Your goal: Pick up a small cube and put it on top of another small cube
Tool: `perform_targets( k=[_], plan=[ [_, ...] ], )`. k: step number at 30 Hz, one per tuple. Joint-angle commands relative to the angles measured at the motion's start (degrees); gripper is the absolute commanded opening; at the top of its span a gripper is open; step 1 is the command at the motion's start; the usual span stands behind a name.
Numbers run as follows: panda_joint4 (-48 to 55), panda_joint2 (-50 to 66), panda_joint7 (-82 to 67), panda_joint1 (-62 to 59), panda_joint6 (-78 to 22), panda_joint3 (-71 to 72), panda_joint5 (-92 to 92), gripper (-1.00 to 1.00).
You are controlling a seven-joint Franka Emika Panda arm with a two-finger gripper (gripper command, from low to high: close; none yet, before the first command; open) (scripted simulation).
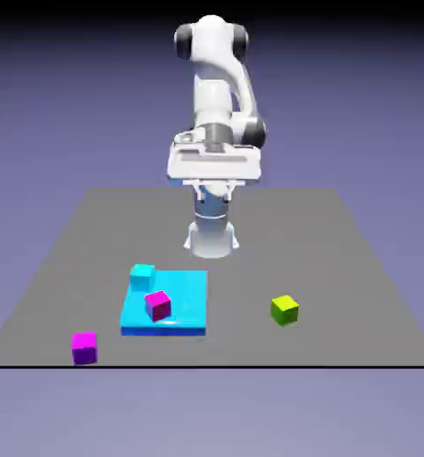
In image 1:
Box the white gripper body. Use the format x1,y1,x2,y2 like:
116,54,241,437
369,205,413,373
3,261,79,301
166,141,262,187

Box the small cyan cube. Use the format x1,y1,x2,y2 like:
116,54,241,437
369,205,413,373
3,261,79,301
129,263,156,293

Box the small pink cube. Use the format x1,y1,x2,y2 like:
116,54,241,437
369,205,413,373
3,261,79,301
143,289,172,323

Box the small yellow-green cube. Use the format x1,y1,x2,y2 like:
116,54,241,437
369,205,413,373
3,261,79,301
270,294,300,328

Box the small magenta cube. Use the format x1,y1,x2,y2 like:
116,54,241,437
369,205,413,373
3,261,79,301
71,331,98,366

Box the large cyan box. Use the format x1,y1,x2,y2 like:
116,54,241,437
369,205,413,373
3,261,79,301
120,270,209,337

